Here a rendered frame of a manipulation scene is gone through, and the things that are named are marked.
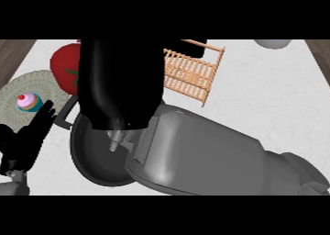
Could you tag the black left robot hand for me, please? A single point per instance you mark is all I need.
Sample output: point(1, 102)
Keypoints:
point(28, 137)

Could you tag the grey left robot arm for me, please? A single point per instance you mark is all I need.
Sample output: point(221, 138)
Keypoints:
point(13, 184)

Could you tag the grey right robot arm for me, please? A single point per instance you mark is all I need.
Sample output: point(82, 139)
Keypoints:
point(203, 153)

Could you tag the red tomato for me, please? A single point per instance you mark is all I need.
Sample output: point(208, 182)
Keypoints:
point(63, 67)

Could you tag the orange wooden tiered shelf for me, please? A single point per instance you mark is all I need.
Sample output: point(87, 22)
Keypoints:
point(190, 73)

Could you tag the pink frosted cupcake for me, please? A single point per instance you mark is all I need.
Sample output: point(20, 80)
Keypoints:
point(28, 102)

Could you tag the round grey-green placemat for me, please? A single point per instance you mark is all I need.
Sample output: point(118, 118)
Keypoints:
point(8, 88)

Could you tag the dark grey pan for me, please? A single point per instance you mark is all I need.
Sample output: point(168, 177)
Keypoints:
point(94, 159)

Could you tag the grey rounded object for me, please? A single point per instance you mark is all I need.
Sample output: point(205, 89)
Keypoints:
point(271, 43)

